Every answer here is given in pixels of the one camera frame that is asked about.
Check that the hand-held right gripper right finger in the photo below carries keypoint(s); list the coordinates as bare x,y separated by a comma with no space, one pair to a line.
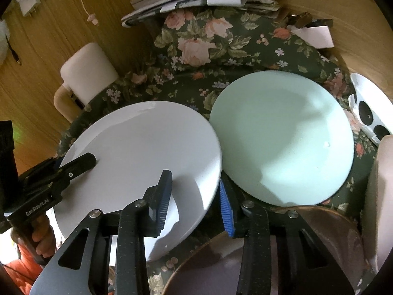
225,209

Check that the white charger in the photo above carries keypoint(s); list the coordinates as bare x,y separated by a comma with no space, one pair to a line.
27,3

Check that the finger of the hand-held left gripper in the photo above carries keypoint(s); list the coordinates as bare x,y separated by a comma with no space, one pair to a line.
43,166
81,164

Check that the person's left forearm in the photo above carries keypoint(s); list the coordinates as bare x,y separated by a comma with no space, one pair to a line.
21,267

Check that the light green plate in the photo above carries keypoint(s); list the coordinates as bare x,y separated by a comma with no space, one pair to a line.
282,135

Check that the black flat object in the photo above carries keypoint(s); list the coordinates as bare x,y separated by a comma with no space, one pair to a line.
321,22

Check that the white paper card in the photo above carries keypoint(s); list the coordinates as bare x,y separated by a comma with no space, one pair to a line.
316,35

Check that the brown plate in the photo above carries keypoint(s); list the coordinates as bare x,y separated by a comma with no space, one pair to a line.
337,236

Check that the white plate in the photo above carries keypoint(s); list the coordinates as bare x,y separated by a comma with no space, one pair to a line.
138,147

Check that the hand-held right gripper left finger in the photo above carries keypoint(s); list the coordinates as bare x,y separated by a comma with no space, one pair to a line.
165,196

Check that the stack of papers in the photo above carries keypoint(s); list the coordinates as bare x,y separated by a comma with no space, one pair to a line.
184,0

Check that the brown small object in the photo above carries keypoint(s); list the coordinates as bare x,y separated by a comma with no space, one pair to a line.
302,18

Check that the white fluffy object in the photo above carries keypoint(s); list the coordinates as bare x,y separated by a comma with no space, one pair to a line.
2,40

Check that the white holder with black holes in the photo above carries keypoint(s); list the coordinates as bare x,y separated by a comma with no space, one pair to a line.
362,92

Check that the cream chair backrest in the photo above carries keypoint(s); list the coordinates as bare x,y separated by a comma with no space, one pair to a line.
89,70

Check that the floral tablecloth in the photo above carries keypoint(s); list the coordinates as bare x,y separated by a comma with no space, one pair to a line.
233,46

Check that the person's left hand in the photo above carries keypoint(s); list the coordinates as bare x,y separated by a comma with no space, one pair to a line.
43,233

